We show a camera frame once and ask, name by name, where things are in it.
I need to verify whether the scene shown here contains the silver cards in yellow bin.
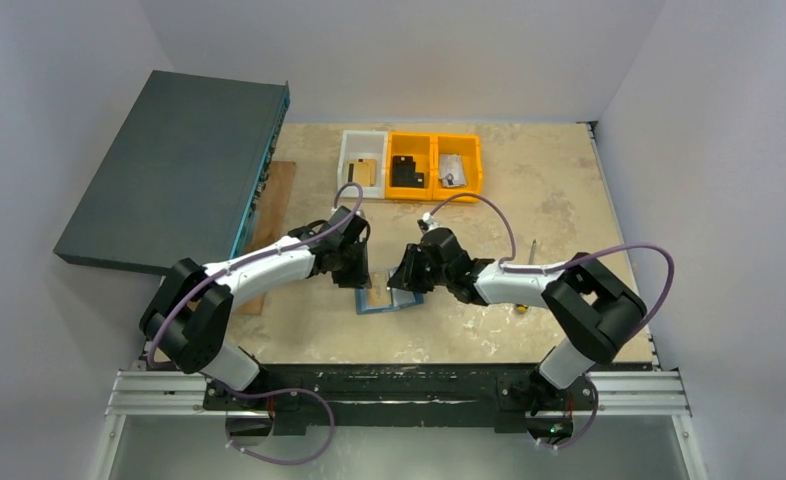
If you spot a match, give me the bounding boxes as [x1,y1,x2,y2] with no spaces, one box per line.
[438,154,468,188]

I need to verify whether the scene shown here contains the yellow bin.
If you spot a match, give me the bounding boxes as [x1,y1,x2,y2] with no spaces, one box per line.
[385,131,434,201]
[430,133,484,201]

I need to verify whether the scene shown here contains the wooden board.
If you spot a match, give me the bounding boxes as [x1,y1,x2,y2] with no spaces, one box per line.
[240,160,298,317]

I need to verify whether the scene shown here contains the dark grey network switch box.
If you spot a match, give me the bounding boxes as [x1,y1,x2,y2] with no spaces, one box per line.
[54,70,290,276]

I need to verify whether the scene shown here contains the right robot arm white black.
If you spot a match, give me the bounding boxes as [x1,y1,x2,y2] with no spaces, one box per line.
[388,227,647,390]

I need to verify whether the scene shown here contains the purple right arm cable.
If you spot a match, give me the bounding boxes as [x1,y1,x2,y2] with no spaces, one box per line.
[426,192,677,452]

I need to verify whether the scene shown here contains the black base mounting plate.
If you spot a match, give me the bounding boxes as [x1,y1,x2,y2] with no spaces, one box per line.
[203,363,600,439]

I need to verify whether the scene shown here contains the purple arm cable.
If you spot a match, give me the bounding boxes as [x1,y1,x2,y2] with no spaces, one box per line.
[144,182,366,466]
[426,192,677,452]

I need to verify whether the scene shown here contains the yellow bin right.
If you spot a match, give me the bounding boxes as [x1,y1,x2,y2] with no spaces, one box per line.
[430,133,484,201]

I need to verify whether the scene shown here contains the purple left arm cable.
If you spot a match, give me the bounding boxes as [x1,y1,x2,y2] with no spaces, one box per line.
[144,182,366,466]

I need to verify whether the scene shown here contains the aluminium frame rail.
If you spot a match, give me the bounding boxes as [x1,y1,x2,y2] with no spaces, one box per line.
[91,274,709,480]

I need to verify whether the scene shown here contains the yellow bin middle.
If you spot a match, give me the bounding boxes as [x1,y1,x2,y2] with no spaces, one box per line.
[385,131,434,201]

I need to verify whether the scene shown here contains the gold credit card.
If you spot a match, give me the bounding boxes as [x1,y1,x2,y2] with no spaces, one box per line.
[365,284,393,309]

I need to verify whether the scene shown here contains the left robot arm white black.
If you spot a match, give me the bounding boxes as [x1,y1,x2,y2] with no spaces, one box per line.
[139,206,370,392]

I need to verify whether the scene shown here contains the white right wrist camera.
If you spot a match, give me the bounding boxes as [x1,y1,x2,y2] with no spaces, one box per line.
[417,212,442,234]

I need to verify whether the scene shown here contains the yellow handled screwdriver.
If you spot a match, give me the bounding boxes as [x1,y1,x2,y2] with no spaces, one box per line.
[514,239,537,315]

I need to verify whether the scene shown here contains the gold cards in white bin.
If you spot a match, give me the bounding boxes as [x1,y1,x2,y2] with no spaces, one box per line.
[345,158,377,187]

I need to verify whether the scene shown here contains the black cards in yellow bin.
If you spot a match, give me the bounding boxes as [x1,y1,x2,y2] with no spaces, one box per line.
[389,155,426,188]

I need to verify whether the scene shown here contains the teal card holder wallet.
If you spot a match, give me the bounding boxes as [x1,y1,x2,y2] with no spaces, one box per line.
[355,268,425,315]

